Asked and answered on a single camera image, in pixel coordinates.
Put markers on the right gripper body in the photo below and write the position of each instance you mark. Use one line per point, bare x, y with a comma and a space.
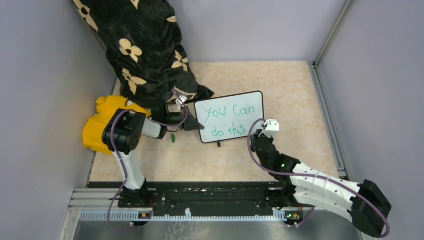
256, 134

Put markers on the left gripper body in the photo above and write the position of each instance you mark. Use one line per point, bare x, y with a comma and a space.
175, 118

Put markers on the white whiteboard black frame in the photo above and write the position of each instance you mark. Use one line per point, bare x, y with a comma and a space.
228, 117

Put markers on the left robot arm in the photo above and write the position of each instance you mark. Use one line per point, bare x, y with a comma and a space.
122, 136

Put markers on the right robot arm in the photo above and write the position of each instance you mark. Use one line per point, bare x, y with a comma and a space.
362, 204

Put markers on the yellow cloth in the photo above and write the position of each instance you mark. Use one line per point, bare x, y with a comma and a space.
106, 107

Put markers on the black floral blanket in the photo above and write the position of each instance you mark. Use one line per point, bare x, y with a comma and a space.
144, 47

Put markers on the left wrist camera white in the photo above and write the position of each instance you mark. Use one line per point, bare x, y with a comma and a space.
180, 99

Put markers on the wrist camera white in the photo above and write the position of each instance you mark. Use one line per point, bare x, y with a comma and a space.
270, 128
180, 99

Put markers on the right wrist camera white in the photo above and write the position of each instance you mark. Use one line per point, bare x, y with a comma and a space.
270, 128

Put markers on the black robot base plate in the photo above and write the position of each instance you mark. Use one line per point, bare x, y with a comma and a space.
211, 199

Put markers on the aluminium frame rail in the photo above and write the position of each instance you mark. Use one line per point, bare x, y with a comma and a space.
339, 155

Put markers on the white slotted cable duct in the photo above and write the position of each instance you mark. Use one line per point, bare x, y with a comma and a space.
136, 216

